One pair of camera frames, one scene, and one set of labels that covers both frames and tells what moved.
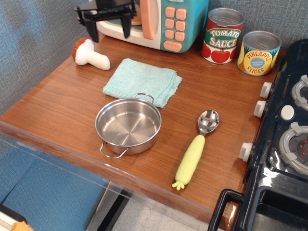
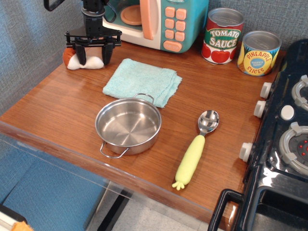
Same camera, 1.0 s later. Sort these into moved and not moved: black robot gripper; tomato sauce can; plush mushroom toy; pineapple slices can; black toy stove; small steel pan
Moved: plush mushroom toy; black robot gripper
Not moved: black toy stove; pineapple slices can; small steel pan; tomato sauce can
